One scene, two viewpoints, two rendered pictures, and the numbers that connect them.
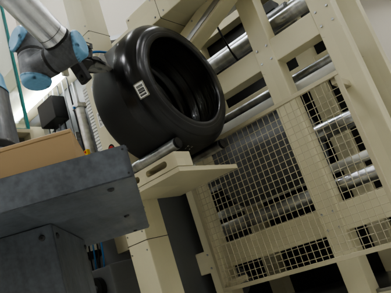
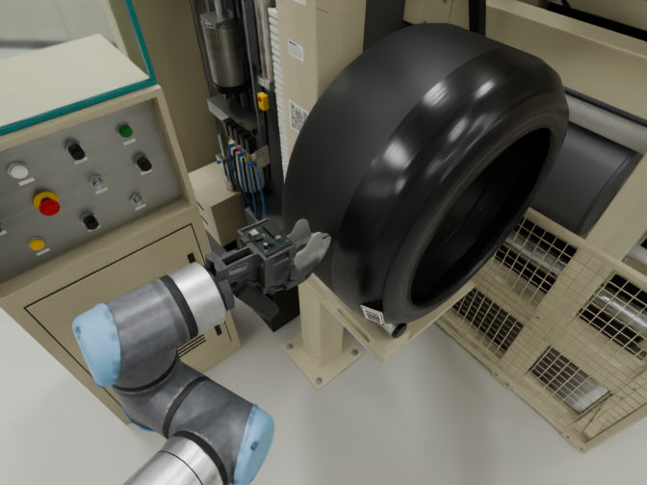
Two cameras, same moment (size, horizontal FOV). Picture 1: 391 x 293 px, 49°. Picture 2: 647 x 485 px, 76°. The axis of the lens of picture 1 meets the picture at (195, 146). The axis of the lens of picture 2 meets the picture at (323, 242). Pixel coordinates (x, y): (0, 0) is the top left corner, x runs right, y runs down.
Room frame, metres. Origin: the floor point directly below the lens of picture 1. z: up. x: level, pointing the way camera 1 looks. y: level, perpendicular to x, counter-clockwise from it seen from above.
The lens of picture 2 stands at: (1.03, 0.12, 1.75)
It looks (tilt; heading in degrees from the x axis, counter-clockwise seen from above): 48 degrees down; 13
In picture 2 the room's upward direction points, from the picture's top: straight up
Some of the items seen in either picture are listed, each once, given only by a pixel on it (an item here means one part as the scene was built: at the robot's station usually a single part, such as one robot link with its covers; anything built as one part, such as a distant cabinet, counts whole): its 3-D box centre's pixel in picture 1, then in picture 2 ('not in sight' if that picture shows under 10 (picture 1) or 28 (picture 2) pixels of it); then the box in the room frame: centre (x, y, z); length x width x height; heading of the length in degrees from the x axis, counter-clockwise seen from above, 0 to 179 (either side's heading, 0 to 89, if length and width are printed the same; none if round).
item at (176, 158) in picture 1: (152, 175); (348, 297); (1.65, 0.20, 0.84); 0.36 x 0.09 x 0.06; 53
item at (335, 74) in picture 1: (275, 191); (504, 298); (1.88, -0.27, 0.65); 0.90 x 0.02 x 0.70; 53
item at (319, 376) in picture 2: not in sight; (322, 349); (1.90, 0.33, 0.01); 0.27 x 0.27 x 0.02; 53
